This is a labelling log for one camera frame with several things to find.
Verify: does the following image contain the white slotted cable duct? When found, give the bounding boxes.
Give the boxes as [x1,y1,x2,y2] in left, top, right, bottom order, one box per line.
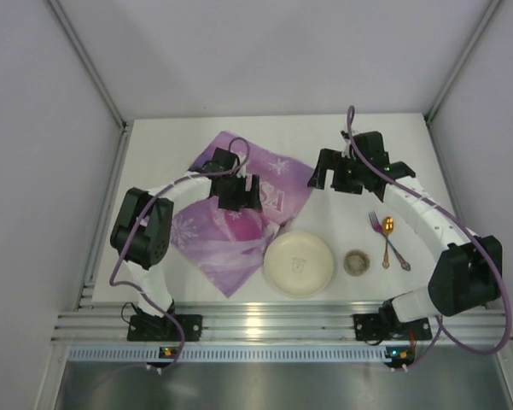
[68,344,412,363]

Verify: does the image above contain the gold metal spoon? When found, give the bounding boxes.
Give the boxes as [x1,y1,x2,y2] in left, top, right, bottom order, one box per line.
[382,216,394,269]

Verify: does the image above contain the purple Elsa cloth placemat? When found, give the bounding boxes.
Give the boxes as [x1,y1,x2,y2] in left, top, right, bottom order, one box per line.
[171,132,312,297]

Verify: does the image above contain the iridescent metal fork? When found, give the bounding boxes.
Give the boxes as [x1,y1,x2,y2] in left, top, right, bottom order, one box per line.
[369,211,411,272]

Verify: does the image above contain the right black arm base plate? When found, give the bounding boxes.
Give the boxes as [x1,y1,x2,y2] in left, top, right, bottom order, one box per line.
[353,313,433,345]

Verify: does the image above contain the aluminium corner post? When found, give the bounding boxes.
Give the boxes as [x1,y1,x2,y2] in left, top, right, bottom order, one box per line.
[423,0,504,126]
[46,0,129,126]

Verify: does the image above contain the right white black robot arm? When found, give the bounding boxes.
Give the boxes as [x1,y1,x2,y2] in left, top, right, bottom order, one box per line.
[307,132,503,326]

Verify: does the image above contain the small glass cup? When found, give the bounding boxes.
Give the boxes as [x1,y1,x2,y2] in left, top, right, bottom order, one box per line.
[343,249,370,277]

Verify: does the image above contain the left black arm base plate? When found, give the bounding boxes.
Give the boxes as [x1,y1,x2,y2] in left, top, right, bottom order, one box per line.
[126,313,203,342]

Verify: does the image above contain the right aluminium corner post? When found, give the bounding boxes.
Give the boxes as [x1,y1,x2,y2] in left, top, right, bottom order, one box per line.
[423,0,504,126]

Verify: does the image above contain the left aluminium corner post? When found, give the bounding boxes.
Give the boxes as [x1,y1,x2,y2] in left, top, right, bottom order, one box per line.
[46,0,129,126]

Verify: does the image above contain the cream round plate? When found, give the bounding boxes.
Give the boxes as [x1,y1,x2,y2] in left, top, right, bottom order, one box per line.
[262,231,335,299]

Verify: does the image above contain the aluminium mounting rail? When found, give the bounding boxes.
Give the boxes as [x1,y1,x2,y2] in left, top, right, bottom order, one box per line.
[51,302,506,346]

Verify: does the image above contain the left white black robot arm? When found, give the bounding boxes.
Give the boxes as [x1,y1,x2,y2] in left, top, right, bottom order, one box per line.
[108,148,262,319]

